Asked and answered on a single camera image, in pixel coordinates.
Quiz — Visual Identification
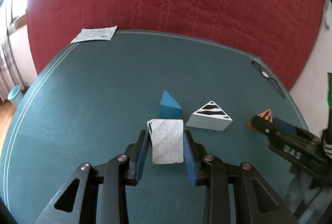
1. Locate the orange black striped triangle block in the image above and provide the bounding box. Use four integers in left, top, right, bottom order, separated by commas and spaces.
247, 109, 273, 130

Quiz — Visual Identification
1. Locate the white striped prism block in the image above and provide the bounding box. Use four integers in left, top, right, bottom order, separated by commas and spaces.
147, 119, 184, 164

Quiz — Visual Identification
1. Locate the black wristwatch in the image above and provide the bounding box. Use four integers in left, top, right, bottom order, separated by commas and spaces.
251, 61, 285, 99

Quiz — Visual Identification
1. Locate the white black striped triangle block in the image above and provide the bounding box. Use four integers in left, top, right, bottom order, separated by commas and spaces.
186, 101, 233, 131

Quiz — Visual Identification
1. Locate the green table mat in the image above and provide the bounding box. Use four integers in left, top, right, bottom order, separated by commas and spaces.
1, 31, 306, 223

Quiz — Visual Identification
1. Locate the blue triangular block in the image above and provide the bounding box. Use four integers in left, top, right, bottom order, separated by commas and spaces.
159, 90, 183, 119

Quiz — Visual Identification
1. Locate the red quilted bedspread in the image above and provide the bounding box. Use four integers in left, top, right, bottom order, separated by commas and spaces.
27, 0, 325, 89

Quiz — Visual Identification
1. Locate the light blue waste bin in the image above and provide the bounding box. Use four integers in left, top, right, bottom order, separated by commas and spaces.
8, 85, 24, 109

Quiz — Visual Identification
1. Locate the patterned curtain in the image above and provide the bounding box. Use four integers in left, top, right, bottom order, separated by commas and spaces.
0, 31, 24, 101

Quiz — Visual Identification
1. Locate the white paper leaflet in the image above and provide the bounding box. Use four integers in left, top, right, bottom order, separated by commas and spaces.
71, 26, 117, 44

